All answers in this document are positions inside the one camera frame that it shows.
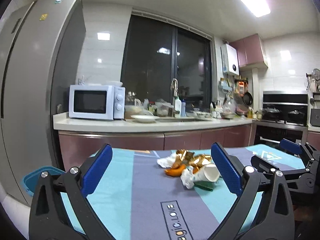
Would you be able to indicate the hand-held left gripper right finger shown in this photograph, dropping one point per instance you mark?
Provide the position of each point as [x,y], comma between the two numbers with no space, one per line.
[225,171]

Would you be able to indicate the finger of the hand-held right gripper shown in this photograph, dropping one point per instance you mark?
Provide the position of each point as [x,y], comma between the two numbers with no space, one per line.
[291,147]
[265,163]

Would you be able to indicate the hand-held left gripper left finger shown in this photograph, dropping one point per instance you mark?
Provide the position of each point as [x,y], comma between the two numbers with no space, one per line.
[97,171]

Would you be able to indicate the gold foil snack bag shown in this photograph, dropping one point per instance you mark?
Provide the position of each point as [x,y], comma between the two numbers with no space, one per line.
[201,160]
[184,154]

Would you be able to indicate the white tissue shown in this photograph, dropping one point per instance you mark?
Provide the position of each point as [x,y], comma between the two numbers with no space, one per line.
[166,161]
[188,180]

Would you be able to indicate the blue trash bin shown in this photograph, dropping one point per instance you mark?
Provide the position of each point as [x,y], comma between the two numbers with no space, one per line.
[33,177]

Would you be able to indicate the white paper cup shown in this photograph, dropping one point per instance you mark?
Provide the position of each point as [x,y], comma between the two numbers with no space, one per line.
[208,173]

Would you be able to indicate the built-in stove and oven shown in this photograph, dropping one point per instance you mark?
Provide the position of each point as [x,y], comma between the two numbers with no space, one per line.
[277,131]

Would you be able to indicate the green wrapper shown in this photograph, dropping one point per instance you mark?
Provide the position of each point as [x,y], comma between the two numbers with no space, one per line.
[205,185]

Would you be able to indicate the black cooking pot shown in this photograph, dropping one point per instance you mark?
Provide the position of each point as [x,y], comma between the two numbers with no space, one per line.
[270,113]
[296,116]

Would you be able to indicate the black countertop appliance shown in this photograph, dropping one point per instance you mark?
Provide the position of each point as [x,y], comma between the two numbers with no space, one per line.
[315,117]

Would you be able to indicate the white kitchen counter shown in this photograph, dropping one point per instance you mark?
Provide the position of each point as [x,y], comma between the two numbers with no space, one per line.
[105,125]

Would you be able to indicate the black range hood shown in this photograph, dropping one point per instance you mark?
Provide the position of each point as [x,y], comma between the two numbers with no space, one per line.
[285,100]

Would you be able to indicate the blue printed table cloth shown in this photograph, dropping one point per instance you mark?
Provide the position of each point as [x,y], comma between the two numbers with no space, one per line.
[140,195]

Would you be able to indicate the orange peel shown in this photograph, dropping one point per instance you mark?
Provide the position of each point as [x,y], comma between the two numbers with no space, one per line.
[175,171]

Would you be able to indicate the pink lower cabinets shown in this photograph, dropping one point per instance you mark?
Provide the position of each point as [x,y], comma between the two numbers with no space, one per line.
[140,141]

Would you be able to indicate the white utensil holder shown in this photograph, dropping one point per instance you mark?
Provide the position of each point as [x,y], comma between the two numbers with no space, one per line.
[216,111]

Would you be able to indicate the black frying pan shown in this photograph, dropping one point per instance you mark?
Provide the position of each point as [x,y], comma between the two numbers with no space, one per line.
[247,98]

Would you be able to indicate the white microwave oven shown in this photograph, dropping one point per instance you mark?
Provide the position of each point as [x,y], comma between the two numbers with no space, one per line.
[87,102]

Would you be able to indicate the white plate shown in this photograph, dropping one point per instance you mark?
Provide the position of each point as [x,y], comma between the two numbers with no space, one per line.
[144,118]

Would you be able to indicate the bowl of food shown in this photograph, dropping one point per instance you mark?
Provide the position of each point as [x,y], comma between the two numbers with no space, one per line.
[133,110]

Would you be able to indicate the hanging kitchen utensils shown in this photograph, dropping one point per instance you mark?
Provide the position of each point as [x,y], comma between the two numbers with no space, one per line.
[313,80]

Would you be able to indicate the blue bottle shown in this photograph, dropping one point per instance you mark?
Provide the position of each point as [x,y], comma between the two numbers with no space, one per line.
[183,108]

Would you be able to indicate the glass jar with lid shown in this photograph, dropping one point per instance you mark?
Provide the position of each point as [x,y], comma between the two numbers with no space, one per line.
[133,100]

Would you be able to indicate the white soap bottle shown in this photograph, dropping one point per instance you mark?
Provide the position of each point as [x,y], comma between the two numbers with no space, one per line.
[177,106]

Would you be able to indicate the clear plastic food container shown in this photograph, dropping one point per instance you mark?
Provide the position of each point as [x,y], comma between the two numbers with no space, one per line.
[163,109]

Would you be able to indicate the pink upper cabinet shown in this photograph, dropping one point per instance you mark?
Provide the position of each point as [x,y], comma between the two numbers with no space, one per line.
[250,51]

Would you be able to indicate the white water heater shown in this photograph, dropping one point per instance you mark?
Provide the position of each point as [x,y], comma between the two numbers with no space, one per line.
[230,59]

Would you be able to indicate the grey refrigerator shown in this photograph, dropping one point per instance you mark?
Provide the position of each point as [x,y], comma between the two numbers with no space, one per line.
[32,80]

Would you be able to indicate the dark sliding window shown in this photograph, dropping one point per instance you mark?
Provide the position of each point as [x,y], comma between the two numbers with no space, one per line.
[160,62]

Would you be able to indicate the ceiling light panel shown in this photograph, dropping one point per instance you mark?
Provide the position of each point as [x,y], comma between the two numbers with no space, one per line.
[252,1]

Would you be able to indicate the teal wall rack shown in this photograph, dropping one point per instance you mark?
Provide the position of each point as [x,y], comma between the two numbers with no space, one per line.
[226,86]

